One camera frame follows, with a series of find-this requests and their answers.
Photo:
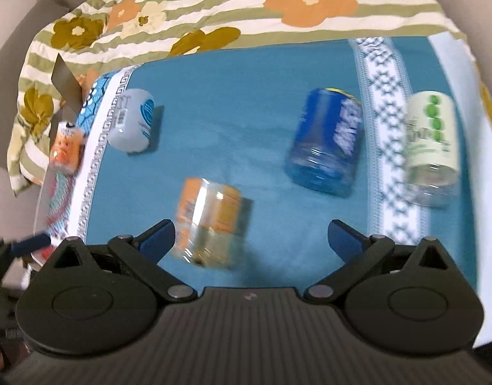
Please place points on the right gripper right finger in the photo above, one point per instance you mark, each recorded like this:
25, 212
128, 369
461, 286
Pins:
362, 255

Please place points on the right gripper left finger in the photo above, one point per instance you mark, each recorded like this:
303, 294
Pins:
141, 254

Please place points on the green white label cup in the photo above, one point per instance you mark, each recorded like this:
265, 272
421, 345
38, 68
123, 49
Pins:
432, 163

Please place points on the white translucent cup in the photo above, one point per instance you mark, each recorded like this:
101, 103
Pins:
132, 120

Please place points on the teal patterned tablecloth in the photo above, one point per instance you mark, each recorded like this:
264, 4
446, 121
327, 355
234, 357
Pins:
230, 116

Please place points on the grey laptop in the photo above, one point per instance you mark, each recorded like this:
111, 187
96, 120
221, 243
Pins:
69, 88

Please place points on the grey headboard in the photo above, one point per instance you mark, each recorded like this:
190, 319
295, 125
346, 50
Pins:
12, 56

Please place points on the floral striped duvet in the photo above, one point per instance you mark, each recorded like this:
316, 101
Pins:
99, 36

